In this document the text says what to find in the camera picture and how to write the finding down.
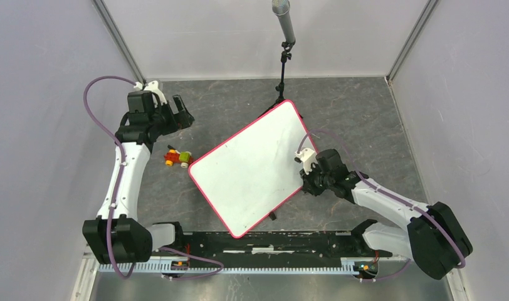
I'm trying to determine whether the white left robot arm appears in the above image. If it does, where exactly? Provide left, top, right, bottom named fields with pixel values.
left=82, top=91, right=194, bottom=265

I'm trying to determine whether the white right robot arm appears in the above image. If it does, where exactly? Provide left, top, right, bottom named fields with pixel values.
left=295, top=148, right=473, bottom=280

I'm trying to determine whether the silver microphone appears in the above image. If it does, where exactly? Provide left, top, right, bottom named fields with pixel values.
left=271, top=0, right=296, bottom=46

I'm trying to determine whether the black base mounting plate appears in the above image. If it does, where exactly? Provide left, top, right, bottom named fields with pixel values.
left=170, top=231, right=392, bottom=268

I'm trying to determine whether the red yellow toy car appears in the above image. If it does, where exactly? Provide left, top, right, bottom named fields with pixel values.
left=164, top=145, right=195, bottom=169

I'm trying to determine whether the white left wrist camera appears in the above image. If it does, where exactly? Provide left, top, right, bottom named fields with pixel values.
left=133, top=80, right=167, bottom=107

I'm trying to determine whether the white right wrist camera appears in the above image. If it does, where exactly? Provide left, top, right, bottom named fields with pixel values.
left=295, top=147, right=317, bottom=175

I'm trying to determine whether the white toothed cable rail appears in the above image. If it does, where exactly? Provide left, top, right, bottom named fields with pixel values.
left=97, top=256, right=380, bottom=275

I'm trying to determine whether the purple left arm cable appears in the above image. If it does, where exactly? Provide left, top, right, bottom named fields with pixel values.
left=83, top=76, right=224, bottom=281

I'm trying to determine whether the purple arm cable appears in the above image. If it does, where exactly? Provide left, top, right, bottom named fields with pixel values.
left=296, top=128, right=467, bottom=283
left=83, top=76, right=224, bottom=281

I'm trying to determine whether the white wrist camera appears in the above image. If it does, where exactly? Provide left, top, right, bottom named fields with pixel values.
left=133, top=80, right=167, bottom=107
left=295, top=147, right=317, bottom=175

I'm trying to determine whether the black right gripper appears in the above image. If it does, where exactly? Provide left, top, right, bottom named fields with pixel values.
left=298, top=162, right=333, bottom=197

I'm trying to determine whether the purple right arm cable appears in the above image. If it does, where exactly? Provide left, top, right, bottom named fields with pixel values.
left=296, top=128, right=467, bottom=283

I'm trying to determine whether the pink framed whiteboard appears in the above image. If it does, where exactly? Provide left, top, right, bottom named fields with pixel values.
left=188, top=100, right=316, bottom=238

